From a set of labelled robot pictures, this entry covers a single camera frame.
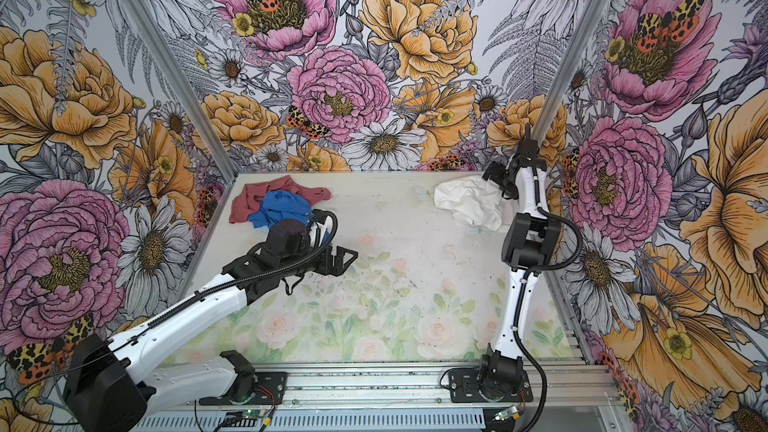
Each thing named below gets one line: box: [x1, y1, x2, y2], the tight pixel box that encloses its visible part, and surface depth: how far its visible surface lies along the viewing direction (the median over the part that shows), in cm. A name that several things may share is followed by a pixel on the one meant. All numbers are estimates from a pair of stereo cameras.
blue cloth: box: [248, 190, 312, 229], surface depth 106 cm
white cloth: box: [434, 175, 506, 231], surface depth 107 cm
